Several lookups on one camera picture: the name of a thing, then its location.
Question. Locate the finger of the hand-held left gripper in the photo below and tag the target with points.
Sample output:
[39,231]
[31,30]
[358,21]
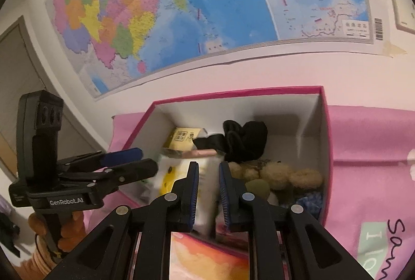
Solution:
[139,169]
[123,155]

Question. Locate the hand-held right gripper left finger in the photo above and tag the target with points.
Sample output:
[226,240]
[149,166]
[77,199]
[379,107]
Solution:
[193,195]

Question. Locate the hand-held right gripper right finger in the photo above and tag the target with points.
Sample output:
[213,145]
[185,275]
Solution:
[223,199]

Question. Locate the white yellow packet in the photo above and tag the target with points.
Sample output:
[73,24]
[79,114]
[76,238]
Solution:
[207,176]

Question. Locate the green plush toy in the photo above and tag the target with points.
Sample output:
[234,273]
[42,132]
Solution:
[257,189]

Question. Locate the brown kraft tissue pack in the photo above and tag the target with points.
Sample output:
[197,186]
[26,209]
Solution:
[181,137]

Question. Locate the beige teddy bear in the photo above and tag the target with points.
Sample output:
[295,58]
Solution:
[275,176]

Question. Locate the black scrunchie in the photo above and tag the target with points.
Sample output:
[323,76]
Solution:
[246,140]

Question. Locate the blue gingham scrunchie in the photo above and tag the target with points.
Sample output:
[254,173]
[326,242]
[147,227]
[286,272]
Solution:
[309,203]

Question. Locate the pink cardboard box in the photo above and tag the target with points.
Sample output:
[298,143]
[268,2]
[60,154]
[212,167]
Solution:
[291,111]

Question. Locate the person's left forearm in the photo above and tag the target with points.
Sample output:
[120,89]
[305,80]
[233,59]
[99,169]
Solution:
[35,260]

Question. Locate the person's left hand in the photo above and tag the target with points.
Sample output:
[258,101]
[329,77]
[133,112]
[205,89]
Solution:
[76,231]

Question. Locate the grey door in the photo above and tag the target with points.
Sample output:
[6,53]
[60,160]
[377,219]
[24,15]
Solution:
[19,79]

